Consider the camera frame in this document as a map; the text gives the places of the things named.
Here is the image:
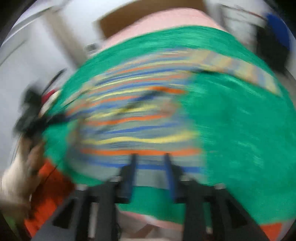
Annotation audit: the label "multicolour striped knit sweater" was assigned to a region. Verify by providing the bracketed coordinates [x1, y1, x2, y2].
[66, 48, 281, 188]

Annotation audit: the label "black clothes on chair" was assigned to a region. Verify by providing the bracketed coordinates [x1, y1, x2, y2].
[255, 26, 290, 74]

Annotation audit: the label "person's left hand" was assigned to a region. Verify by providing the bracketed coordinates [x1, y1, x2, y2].
[20, 136, 45, 185]

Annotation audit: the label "red folded garment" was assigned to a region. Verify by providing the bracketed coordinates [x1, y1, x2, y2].
[42, 89, 58, 104]

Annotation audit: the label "orange trousers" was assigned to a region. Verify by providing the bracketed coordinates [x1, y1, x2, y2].
[25, 159, 75, 237]

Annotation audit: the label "green floral bed blanket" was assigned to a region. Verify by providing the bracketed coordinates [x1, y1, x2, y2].
[44, 26, 295, 224]

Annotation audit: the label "beige curtain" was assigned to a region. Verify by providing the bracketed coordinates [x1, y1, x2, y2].
[44, 8, 88, 68]

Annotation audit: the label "brown wooden headboard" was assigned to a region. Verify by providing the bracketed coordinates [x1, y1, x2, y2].
[96, 0, 208, 39]

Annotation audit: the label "pink striped bed sheet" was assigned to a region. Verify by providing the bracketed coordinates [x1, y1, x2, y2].
[101, 8, 225, 51]

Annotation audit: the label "white desk cabinet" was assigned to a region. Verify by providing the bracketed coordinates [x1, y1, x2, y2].
[205, 0, 270, 52]

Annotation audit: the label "white round security camera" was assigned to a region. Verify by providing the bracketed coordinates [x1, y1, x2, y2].
[85, 43, 98, 55]

